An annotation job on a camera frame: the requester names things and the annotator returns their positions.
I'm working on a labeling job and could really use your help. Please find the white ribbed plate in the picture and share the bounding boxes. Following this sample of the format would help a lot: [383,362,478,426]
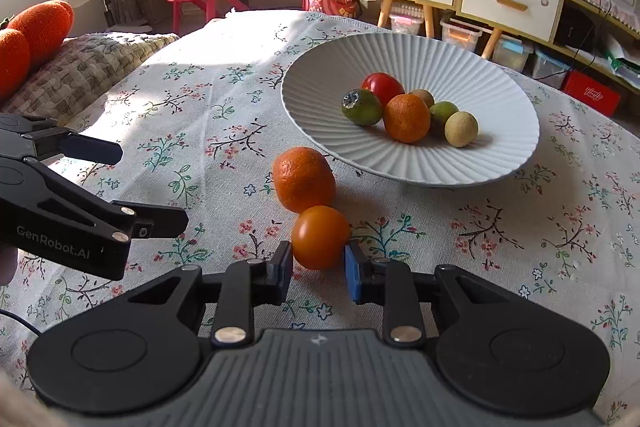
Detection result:
[280,32,541,186]

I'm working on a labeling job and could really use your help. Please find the white and green papers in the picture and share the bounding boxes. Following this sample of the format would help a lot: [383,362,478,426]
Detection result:
[600,32,640,80]

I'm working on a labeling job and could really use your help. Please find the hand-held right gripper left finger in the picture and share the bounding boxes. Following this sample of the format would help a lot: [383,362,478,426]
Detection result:
[135,241,294,349]

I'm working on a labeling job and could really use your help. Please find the person's left hand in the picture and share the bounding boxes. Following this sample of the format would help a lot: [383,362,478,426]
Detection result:
[0,243,20,289]

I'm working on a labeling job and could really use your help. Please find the small orange tomato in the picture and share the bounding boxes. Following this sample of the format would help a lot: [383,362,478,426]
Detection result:
[291,205,351,271]

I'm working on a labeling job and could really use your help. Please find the red tomato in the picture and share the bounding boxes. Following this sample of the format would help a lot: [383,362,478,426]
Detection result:
[361,72,406,108]

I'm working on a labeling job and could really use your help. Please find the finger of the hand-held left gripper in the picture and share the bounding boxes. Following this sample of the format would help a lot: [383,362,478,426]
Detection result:
[25,161,190,243]
[31,117,124,165]

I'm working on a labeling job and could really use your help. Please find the low wooden sideboard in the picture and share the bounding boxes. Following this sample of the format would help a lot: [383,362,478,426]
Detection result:
[552,0,640,95]

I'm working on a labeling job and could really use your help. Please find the blue storage box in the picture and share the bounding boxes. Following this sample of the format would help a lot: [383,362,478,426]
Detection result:
[492,34,533,72]

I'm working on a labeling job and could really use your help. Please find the thin black cable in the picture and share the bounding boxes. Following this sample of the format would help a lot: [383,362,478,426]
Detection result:
[0,311,45,337]

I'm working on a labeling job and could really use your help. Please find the orange plush pillow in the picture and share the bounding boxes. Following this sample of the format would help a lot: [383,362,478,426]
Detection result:
[0,0,75,100]

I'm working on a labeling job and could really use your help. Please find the pale tan round fruit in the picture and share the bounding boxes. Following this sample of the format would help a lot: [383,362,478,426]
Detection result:
[444,111,479,148]

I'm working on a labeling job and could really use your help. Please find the red box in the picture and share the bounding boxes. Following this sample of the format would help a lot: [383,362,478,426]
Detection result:
[560,69,622,116]

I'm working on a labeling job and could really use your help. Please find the black device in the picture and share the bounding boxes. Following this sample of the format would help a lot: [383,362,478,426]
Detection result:
[555,7,598,52]

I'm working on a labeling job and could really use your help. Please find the green oval fruit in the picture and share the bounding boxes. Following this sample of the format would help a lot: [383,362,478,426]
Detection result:
[429,101,460,138]

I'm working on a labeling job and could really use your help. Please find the smooth orange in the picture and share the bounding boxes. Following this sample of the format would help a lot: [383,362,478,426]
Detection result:
[383,93,432,144]

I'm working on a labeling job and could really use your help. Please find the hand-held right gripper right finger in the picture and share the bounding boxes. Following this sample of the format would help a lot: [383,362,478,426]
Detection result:
[344,241,501,349]

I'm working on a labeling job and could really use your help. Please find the floral tablecloth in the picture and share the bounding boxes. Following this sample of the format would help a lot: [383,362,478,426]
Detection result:
[0,9,640,427]

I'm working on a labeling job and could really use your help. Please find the black power cable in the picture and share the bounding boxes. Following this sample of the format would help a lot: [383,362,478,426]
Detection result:
[575,0,617,72]

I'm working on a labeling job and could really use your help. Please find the green fruit with brown blotch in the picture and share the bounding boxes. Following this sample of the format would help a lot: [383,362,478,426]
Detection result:
[341,89,385,126]

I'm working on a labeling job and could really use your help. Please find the clear storage box orange contents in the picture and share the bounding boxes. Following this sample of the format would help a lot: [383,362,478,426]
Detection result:
[440,17,483,52]

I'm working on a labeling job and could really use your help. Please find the bumpy mandarin orange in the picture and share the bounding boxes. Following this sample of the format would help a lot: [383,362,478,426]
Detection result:
[272,147,337,214]

